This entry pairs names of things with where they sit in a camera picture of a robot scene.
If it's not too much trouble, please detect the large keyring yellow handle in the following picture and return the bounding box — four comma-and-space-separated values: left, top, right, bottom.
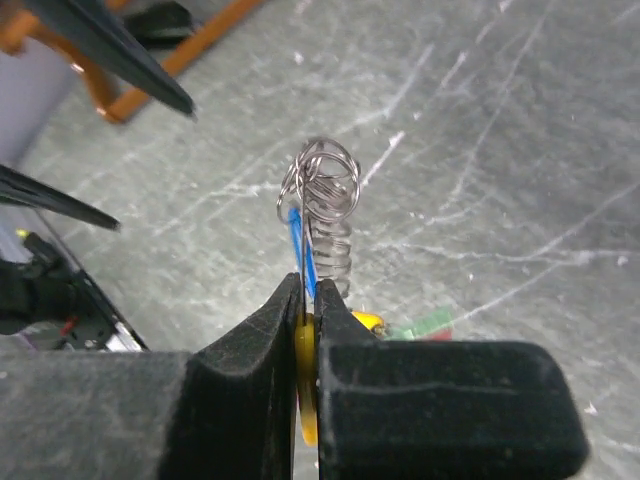
276, 136, 361, 447

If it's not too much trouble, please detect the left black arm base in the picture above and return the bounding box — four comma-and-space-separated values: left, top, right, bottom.
1, 229, 147, 352

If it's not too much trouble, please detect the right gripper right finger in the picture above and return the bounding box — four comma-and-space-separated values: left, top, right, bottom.
314, 280, 590, 479

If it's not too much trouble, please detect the black stapler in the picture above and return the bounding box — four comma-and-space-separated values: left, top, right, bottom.
123, 1, 196, 48

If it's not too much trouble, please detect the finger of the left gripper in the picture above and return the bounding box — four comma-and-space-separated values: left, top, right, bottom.
24, 1, 195, 116
1, 165, 121, 231

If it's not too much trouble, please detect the blue tag key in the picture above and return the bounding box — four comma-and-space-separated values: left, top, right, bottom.
287, 203, 318, 300

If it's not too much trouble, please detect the green key tag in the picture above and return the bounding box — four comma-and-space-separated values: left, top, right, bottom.
388, 309, 453, 341

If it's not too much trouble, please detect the yellow tag key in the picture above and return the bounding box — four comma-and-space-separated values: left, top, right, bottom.
351, 310, 387, 338

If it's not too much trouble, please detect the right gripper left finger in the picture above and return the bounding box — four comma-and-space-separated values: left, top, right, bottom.
1, 274, 300, 479

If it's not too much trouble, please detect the wooden tiered rack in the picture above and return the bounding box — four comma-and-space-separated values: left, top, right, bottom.
1, 1, 260, 123

